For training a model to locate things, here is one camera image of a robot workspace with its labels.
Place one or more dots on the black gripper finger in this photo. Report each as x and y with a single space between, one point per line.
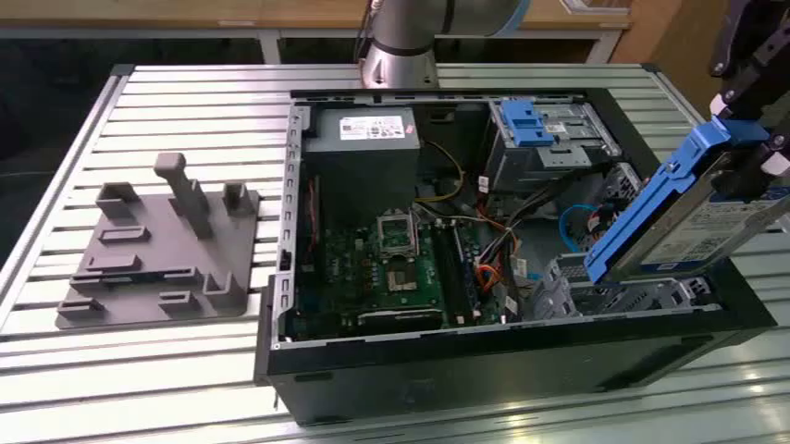
744 88
744 171

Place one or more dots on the hard disk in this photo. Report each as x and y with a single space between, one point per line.
655 222

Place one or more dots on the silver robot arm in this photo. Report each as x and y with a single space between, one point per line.
401 37

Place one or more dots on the gray metal disk bay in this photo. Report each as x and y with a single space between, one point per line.
617 296

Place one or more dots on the black RAM slot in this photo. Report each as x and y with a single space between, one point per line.
464 273
441 273

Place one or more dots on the gray metal drive cage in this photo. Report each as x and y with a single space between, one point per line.
568 157

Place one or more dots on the CPU socket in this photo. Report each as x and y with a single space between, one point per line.
402 279

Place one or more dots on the black PC case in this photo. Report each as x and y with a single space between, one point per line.
469 370

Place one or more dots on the black graphics card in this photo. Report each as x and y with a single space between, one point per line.
398 319

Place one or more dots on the green motherboard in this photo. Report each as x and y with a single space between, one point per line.
346 277

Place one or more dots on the wooden desk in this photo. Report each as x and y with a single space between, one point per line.
248 9

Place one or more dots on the gray parts rack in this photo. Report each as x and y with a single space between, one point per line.
161 259

